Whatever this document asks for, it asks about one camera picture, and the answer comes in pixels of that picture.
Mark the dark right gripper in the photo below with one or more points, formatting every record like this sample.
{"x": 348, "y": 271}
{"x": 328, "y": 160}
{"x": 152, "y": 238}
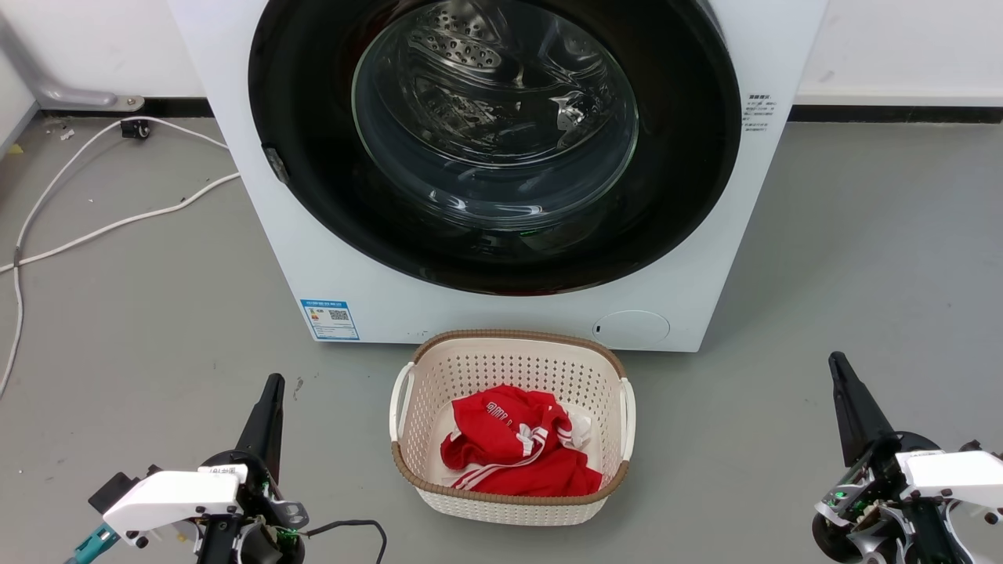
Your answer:
{"x": 870, "y": 501}

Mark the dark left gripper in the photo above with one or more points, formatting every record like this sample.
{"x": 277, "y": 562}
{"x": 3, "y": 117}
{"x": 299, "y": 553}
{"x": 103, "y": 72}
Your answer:
{"x": 262, "y": 533}

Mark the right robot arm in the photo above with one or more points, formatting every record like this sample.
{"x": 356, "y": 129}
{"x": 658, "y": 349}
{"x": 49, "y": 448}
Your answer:
{"x": 934, "y": 540}

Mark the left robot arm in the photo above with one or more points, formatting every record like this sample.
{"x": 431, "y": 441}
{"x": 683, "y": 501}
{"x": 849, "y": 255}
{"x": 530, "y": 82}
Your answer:
{"x": 215, "y": 546}

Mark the white front-load washing machine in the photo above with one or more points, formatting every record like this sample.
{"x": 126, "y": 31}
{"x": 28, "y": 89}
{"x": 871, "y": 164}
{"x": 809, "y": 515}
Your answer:
{"x": 313, "y": 258}

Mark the round black glass washer door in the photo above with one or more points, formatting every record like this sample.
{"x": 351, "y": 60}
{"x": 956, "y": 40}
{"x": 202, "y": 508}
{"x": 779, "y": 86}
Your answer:
{"x": 689, "y": 157}

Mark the blue energy label sticker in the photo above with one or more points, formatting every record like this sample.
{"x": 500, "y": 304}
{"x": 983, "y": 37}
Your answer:
{"x": 330, "y": 319}

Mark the round white filter cover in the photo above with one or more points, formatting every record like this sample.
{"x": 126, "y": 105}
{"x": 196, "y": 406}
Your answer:
{"x": 633, "y": 330}

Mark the red garment with white stripes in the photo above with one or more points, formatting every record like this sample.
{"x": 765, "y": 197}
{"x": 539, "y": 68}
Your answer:
{"x": 509, "y": 446}

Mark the cream perforated plastic laundry basket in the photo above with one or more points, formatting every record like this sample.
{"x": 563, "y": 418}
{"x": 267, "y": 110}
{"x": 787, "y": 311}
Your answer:
{"x": 501, "y": 362}

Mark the small black text sticker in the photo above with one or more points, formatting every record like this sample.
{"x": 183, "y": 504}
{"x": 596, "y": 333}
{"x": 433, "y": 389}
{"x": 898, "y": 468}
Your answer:
{"x": 758, "y": 112}

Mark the small black plug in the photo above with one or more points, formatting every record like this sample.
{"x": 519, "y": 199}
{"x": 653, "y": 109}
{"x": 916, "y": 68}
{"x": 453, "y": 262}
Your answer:
{"x": 135, "y": 129}

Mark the perforated steel washer drum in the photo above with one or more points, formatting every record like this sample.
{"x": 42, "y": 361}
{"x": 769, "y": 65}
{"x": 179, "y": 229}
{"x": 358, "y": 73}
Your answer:
{"x": 462, "y": 47}

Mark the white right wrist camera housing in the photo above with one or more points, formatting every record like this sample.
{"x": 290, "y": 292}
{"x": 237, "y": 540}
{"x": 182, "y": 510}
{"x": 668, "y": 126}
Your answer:
{"x": 956, "y": 474}

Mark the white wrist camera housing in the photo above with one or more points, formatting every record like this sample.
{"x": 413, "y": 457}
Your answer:
{"x": 956, "y": 474}
{"x": 172, "y": 497}

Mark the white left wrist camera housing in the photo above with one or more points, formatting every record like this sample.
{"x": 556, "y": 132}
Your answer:
{"x": 172, "y": 497}

